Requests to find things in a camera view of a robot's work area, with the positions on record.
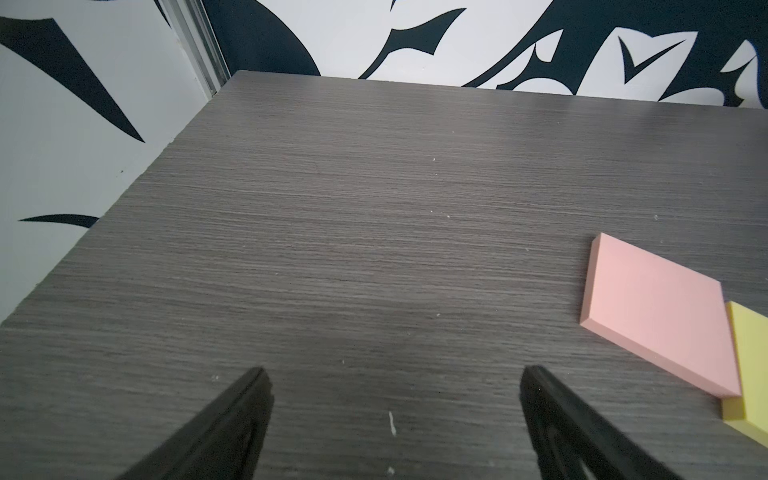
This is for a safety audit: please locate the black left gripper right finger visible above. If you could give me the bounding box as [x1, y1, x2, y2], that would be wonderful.
[520, 365, 680, 479]

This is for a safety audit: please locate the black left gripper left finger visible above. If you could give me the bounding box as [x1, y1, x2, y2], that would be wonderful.
[119, 367, 274, 479]

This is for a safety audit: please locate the pink sticky note pad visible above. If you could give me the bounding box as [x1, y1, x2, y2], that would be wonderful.
[580, 233, 741, 398]

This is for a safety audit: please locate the yellow sticky note pad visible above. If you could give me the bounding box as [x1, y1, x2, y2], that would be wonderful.
[721, 301, 767, 447]

